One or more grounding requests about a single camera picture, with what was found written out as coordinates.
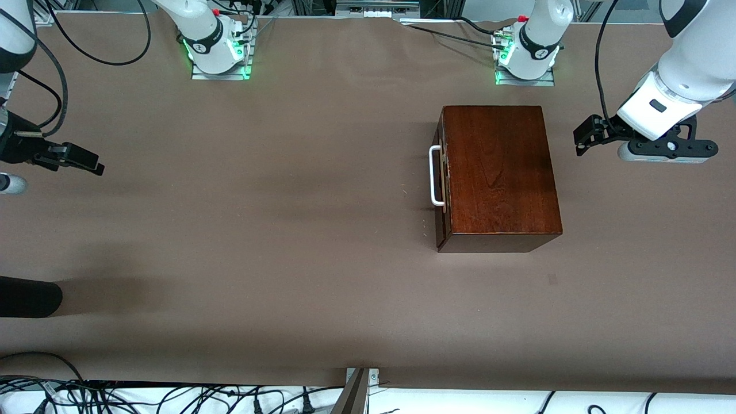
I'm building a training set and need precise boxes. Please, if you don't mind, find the grey power strip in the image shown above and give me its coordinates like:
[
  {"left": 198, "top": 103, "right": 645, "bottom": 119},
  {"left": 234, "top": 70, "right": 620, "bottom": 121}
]
[{"left": 336, "top": 0, "right": 420, "bottom": 15}]

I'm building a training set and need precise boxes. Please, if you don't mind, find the metal table clamp bracket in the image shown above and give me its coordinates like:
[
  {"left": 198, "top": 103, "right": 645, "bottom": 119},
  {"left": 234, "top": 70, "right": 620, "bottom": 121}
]
[{"left": 332, "top": 368, "right": 380, "bottom": 414}]

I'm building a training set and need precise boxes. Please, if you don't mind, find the long black right arm cable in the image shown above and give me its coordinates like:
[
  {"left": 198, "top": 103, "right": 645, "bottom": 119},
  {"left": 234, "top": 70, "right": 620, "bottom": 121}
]
[{"left": 43, "top": 0, "right": 151, "bottom": 66}]

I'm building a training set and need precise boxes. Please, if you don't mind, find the wooden drawer with white handle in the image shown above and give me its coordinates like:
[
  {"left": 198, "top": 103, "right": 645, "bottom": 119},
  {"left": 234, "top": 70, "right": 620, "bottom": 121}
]
[{"left": 429, "top": 110, "right": 453, "bottom": 233}]

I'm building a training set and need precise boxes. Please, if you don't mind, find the dark brown wooden cabinet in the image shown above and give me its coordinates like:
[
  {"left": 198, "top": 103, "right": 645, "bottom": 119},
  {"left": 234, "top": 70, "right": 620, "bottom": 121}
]
[{"left": 433, "top": 105, "right": 563, "bottom": 254}]

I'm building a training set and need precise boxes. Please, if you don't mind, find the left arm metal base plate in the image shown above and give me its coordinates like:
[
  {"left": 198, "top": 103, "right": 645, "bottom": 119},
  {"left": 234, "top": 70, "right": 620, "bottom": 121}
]
[{"left": 496, "top": 66, "right": 555, "bottom": 87}]

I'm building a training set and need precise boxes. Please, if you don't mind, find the black cable to arm base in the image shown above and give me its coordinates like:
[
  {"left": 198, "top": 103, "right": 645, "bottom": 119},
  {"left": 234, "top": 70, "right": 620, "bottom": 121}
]
[{"left": 402, "top": 17, "right": 501, "bottom": 49}]

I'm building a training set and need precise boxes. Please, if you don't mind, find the tangled black cable bundle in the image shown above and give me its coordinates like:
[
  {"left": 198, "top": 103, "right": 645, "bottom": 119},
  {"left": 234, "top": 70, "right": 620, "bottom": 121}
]
[{"left": 0, "top": 374, "right": 346, "bottom": 414}]

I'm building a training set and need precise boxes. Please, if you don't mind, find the arching black floor cable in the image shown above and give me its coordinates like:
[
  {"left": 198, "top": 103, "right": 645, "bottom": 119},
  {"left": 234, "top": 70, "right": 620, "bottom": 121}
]
[{"left": 0, "top": 352, "right": 87, "bottom": 385}]

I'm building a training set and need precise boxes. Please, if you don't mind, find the black cylindrical object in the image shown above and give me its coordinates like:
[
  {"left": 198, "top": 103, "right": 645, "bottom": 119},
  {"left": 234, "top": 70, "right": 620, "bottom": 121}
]
[{"left": 0, "top": 276, "right": 63, "bottom": 319}]

